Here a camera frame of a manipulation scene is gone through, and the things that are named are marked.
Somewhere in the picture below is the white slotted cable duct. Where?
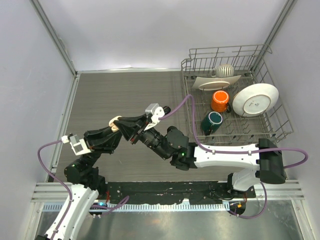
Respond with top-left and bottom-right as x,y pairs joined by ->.
42,201 -> 230,213

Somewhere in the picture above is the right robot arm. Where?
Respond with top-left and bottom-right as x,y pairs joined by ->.
109,115 -> 286,198

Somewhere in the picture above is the grey wire dish rack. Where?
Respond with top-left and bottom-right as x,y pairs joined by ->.
181,44 -> 293,146

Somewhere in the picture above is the white square plate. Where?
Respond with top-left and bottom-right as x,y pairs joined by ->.
191,75 -> 241,91

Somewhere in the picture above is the striped ceramic mug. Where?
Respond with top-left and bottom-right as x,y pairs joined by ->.
210,64 -> 235,78

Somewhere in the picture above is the white round plate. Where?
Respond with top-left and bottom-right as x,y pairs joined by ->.
232,83 -> 279,118

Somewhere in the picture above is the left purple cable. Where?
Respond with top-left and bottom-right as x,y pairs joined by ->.
36,139 -> 73,238

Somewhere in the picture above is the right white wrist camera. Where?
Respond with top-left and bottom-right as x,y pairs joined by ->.
144,103 -> 165,131

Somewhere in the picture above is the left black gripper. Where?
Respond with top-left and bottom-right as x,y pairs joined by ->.
80,124 -> 123,169

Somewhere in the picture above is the teal mug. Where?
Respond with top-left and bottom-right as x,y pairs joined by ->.
200,111 -> 223,136

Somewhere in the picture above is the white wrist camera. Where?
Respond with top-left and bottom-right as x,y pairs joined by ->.
144,103 -> 165,131
61,133 -> 92,156

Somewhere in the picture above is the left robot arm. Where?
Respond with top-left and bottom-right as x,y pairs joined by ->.
36,124 -> 122,240

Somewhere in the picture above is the orange mug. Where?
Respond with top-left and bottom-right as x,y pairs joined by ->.
210,90 -> 230,113

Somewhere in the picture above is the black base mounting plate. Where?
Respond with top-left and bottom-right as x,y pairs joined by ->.
98,181 -> 256,205

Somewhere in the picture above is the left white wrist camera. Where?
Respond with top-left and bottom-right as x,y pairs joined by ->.
61,133 -> 92,156

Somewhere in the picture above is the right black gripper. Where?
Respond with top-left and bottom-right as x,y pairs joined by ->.
115,112 -> 170,160

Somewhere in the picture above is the beige earbud charging case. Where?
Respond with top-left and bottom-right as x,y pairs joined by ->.
109,115 -> 123,133

